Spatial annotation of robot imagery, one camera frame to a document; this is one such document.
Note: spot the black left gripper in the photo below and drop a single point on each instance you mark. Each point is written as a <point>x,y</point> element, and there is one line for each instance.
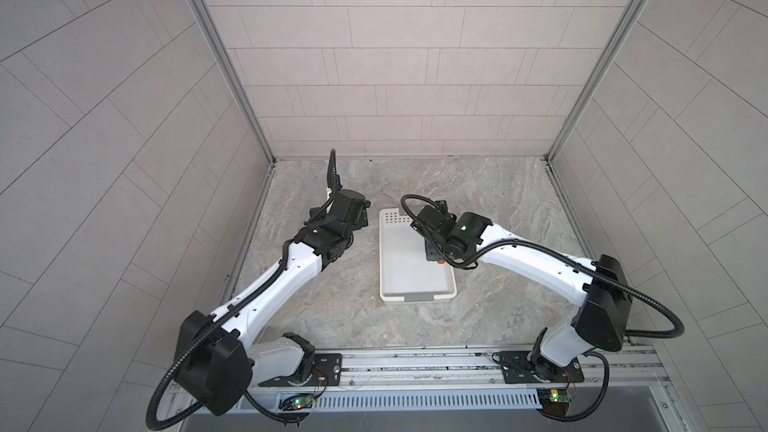
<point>361,218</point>

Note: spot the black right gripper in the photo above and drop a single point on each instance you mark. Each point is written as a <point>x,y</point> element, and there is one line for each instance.
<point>429,257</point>

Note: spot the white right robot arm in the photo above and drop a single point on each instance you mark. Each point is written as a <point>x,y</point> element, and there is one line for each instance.
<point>597,289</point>

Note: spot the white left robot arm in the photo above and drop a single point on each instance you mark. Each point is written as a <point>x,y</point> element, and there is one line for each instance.
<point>212,368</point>

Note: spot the white plastic bin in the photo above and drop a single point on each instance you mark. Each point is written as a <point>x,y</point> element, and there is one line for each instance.
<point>405,273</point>

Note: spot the white ventilation grille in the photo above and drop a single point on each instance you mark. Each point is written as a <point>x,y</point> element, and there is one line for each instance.
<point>412,400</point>

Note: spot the right circuit board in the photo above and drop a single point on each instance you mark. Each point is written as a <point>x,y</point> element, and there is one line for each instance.
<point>554,402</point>

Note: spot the circuit board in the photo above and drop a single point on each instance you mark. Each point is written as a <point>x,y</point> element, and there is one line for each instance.
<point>296,403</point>
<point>554,402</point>

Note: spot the left circuit board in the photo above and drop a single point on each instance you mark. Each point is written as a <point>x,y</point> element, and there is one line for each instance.
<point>296,403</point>

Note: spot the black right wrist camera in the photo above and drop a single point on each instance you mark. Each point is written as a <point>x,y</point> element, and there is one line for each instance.
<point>465,235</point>

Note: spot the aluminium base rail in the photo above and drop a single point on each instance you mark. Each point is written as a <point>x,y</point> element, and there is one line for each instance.
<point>462,368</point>

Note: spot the aluminium corner frame post left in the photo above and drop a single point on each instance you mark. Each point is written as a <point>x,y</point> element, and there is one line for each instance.
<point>212,37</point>

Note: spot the aluminium corner frame post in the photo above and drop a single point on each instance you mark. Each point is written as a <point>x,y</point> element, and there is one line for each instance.
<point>212,37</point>
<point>626,22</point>

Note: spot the aluminium corner frame post right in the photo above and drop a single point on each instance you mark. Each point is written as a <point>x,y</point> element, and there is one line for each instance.
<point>626,22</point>

